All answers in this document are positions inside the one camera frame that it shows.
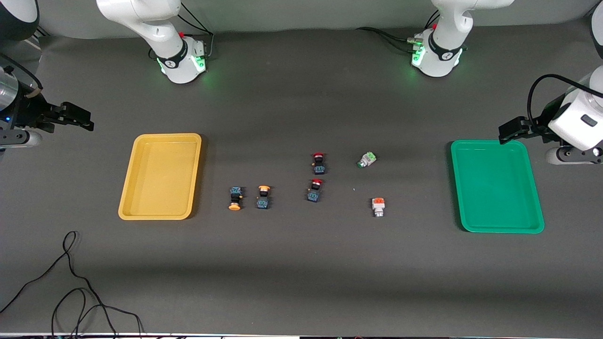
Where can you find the yellow push button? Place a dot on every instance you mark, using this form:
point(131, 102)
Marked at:
point(263, 197)
point(234, 197)

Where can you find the yellow plastic tray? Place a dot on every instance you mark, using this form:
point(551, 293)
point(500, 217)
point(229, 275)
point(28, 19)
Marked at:
point(160, 176)

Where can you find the aluminium frame rail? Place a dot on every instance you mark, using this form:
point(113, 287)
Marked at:
point(40, 36)

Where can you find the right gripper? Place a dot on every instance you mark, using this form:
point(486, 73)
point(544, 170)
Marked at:
point(28, 114)

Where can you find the green push button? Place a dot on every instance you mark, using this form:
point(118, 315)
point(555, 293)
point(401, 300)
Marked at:
point(366, 160)

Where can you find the green plastic tray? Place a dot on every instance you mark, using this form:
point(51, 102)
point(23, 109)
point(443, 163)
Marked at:
point(497, 186)

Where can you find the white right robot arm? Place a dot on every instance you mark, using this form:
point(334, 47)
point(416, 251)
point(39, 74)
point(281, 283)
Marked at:
point(155, 28)

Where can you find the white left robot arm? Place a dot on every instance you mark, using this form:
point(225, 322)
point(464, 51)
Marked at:
point(445, 52)

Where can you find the orange white push button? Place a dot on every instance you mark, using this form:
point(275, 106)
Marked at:
point(378, 206)

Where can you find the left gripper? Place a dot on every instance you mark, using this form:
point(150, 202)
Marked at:
point(536, 128)

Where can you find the red push button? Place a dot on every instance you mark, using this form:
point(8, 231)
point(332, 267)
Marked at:
point(314, 190)
point(319, 164)

